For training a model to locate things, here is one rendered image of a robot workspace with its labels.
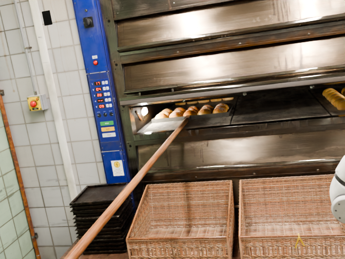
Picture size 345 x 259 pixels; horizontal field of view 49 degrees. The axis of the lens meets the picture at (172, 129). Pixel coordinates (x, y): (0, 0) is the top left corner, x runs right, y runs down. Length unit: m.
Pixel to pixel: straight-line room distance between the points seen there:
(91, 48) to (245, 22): 0.92
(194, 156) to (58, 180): 0.97
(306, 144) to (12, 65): 1.91
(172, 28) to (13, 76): 1.12
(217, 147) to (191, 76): 0.47
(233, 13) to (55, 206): 1.75
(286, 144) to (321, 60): 0.51
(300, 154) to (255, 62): 0.59
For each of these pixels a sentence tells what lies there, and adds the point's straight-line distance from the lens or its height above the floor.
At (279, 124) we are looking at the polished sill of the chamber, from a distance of 2.28.
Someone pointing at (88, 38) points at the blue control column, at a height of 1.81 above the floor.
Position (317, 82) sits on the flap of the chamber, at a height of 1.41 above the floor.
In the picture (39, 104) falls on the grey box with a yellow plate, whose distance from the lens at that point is 2.57.
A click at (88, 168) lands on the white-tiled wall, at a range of 2.61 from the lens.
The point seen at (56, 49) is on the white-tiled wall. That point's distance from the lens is 2.54.
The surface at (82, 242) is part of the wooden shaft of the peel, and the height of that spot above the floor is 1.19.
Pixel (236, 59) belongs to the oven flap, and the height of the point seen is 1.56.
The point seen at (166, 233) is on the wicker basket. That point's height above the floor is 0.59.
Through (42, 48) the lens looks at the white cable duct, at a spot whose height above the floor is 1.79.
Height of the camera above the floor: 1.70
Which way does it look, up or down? 12 degrees down
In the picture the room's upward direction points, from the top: 8 degrees counter-clockwise
